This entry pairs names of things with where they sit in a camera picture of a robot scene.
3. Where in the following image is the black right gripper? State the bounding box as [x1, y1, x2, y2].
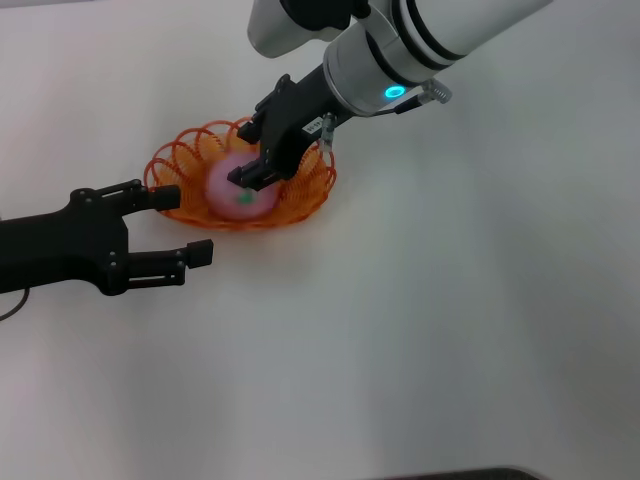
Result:
[227, 64, 351, 193]

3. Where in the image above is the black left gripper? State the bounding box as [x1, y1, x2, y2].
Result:
[0, 179, 215, 296]

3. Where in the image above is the pink peach with green leaf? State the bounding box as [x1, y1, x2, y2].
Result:
[205, 152, 280, 222]

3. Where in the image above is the orange wire basket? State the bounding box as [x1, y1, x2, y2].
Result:
[144, 116, 338, 232]

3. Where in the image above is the dark rounded robot base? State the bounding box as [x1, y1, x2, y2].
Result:
[434, 466, 544, 480]

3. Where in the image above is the clear cable connector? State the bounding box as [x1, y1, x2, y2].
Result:
[319, 112, 335, 152]

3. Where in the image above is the black cable with clear plug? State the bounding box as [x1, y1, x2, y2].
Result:
[377, 78, 454, 116]

